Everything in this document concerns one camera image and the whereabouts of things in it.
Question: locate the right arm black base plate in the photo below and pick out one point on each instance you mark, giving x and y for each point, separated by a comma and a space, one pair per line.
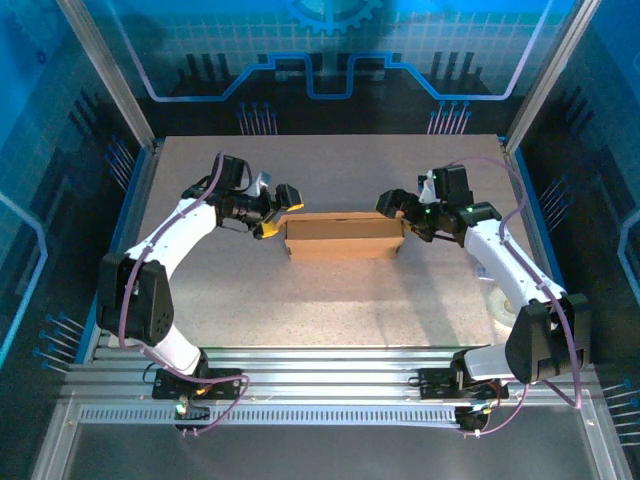
435, 385

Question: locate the white tape roll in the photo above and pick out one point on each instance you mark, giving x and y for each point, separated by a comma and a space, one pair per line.
497, 307

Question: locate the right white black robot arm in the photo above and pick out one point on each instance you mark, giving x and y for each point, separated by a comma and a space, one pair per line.
495, 255

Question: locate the brown cardboard paper box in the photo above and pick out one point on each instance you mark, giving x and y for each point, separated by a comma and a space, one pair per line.
345, 237

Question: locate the aluminium front frame rail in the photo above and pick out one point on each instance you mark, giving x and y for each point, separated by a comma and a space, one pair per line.
325, 370

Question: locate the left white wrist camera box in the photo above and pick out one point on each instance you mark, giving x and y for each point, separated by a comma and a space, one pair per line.
262, 182

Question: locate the aluminium side rail blue strip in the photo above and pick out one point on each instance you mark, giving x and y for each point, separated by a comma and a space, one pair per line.
142, 185
517, 185

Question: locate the aluminium corner post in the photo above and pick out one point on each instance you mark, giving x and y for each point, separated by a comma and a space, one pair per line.
552, 65
102, 65

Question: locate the black controller box with LED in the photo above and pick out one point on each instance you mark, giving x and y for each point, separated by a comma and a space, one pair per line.
472, 420
197, 412

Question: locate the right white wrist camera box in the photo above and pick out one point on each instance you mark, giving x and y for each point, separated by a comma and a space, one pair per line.
426, 187

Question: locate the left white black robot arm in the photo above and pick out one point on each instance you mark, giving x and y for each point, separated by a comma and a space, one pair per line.
170, 230

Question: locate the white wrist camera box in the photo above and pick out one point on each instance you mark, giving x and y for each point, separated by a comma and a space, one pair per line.
262, 182
426, 187

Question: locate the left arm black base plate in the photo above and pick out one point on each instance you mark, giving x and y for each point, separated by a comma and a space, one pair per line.
225, 385

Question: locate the grey framed shelf panel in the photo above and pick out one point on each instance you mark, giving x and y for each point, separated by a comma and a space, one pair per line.
325, 450

